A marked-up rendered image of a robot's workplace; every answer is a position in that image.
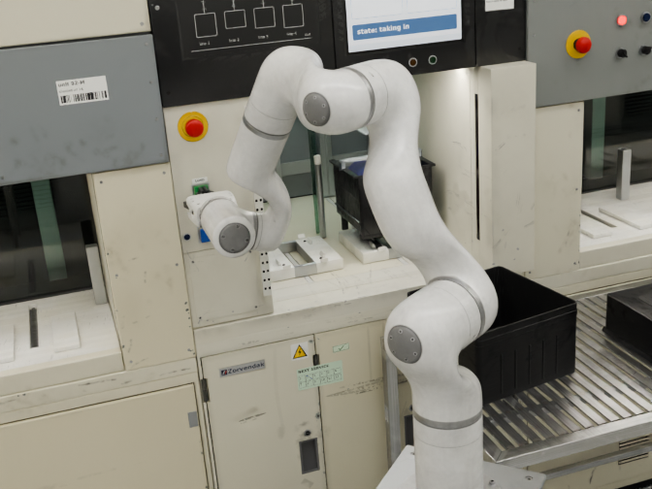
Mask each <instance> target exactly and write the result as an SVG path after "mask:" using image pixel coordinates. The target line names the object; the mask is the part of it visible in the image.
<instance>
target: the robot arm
mask: <svg viewBox="0 0 652 489"><path fill-rule="evenodd" d="M420 113H421V105H420V97H419V92H418V89H417V86H416V83H415V81H414V79H413V77H412V75H411V74H410V72H409V71H408V70H407V69H406V68H405V67H404V66H403V65H402V64H400V63H398V62H396V61H393V60H388V59H375V60H370V61H366V62H362V63H358V64H354V65H351V66H347V67H343V68H340V69H337V70H327V69H323V64H322V61H321V59H320V57H319V56H318V54H317V53H316V52H314V51H313V50H311V49H307V48H303V47H295V46H290V47H282V48H279V49H276V50H274V51H273V52H272V53H271V54H270V55H268V57H267V58H266V59H265V60H264V62H263V64H262V65H261V68H260V70H259V72H258V75H257V77H256V80H255V83H254V86H253V87H252V90H251V93H250V96H249V99H248V102H247V104H246V107H245V110H244V115H243V117H242V120H241V123H240V126H239V129H238V132H237V135H236V138H235V141H234V143H233V146H232V149H231V151H230V155H229V158H228V161H227V166H226V172H227V175H228V177H229V178H230V180H231V181H232V182H234V183H235V184H237V185H239V186H241V187H243V188H245V189H247V190H249V191H251V192H253V193H255V194H257V195H259V196H260V197H262V198H264V199H265V200H266V201H267V202H268V203H269V204H270V205H269V207H268V209H267V210H266V211H265V212H250V211H246V210H243V209H240V208H238V205H237V202H236V199H235V197H234V195H233V193H232V192H230V191H228V190H225V191H217V192H213V191H209V190H208V189H207V188H206V187H205V186H203V188H202V187H198V189H199V192H196V194H197V195H193V196H189V197H187V199H186V201H184V202H183V206H184V207H185V208H186V209H188V210H189V212H188V213H187V215H188V218H189V219H190V220H191V221H192V222H193V223H194V224H195V225H197V226H198V227H199V228H200V227H202V228H203V230H204V231H205V233H206V234H207V236H208V237H209V239H210V241H211V242H212V244H213V246H214V247H215V249H216V250H217V251H218V252H219V253H220V254H221V255H223V256H226V257H229V258H237V257H240V256H243V255H245V254H246V253H248V252H249V251H250V250H256V251H265V252H269V251H274V250H276V249H277V248H278V247H279V246H280V244H281V242H282V240H283V238H284V236H285V234H286V231H287V229H288V226H289V223H290V220H291V215H292V206H291V200H290V197H289V194H288V191H287V189H286V187H285V185H284V183H283V181H282V180H281V178H280V177H279V176H278V174H277V173H276V172H275V168H276V166H277V163H278V160H279V158H280V156H281V153H282V151H283V149H284V146H285V144H286V141H287V139H288V137H289V134H290V132H291V129H292V127H293V125H294V122H295V120H296V117H297V116H298V117H299V119H300V121H301V122H302V124H303V125H304V126H305V127H307V128H308V129H309V130H311V131H314V132H317V133H321V134H327V135H340V134H344V133H348V132H351V131H354V130H357V129H360V128H362V127H365V126H366V127H367V129H368V131H369V137H370V142H369V153H368V158H367V162H366V165H365V169H364V174H363V183H364V189H365V193H366V196H367V199H368V201H369V204H370V206H371V209H372V212H373V214H374V216H375V220H376V222H377V225H378V227H379V229H380V231H381V233H382V235H383V237H384V238H385V240H386V241H387V242H388V243H389V244H390V246H391V247H392V248H393V249H394V250H395V251H396V252H397V253H399V254H400V255H402V256H404V257H405V258H406V259H408V260H409V261H411V262H412V263H413V264H414V265H415V266H416V267H417V269H418V270H419V271H420V273H421V274H422V276H423V277H424V279H425V282H426V286H425V287H423V288H422V289H420V290H418V291H417V292H415V293H413V294H412V295H410V296H409V297H407V298H406V299H404V300H403V301H402V302H401V303H400V304H399V305H397V306H396V307H395V308H394V309H393V310H392V312H391V313H390V315H389V317H388V319H387V322H386V325H385V330H384V346H385V350H386V353H387V355H388V357H389V358H390V360H391V361H392V362H393V363H394V364H395V366H396V367H397V368H398V369H399V370H400V371H401V372H402V373H403V374H404V375H405V377H406V378H407V380H408V382H409V384H410V387H411V392H412V416H413V438H414V461H415V473H413V474H411V475H410V476H409V477H407V478H406V479H405V480H404V481H403V483H402V484H401V485H400V487H399V489H501V487H500V485H499V484H498V483H497V482H496V481H495V480H494V479H493V478H492V477H490V476H489V475H487V474H485V473H484V472H483V413H482V390H481V385H480V382H479V380H478V378H477V377H476V375H475V374H474V373H473V372H472V371H470V370H469V369H467V368H466V367H463V366H460V365H457V360H458V356H459V353H460V351H461V350H462V349H464V348H465V347H466V346H468V345H469V344H470V343H472V342H473V341H475V340H476V339H477V338H479V337H480V336H481V335H483V334H484V333H485V332H486V331H487V330H488V329H489V328H490V327H491V325H492V324H493V322H494V320H495V318H496V316H497V312H498V297H497V293H496V290H495V287H494V285H493V283H492V281H491V280H490V278H489V277H488V276H487V274H486V273H485V271H484V270H483V269H482V267H481V266H480V265H479V264H478V263H477V261H476V260H475V259H474V258H473V257H472V256H471V255H470V254H469V252H468V251H467V250H466V249H465V248H464V247H463V246H462V245H461V244H460V243H459V242H458V241H457V239H456V238H455V237H454V236H453V235H452V234H451V233H450V231H449V230H448V229H447V227H446V226H445V224H444V223H443V221H442V219H441V217H440V214H439V212H438V210H437V208H436V205H435V203H434V200H433V197H432V195H431V192H430V189H429V187H428V184H427V181H426V180H425V177H424V174H423V171H422V168H421V164H420V159H419V152H418V131H419V122H420Z"/></svg>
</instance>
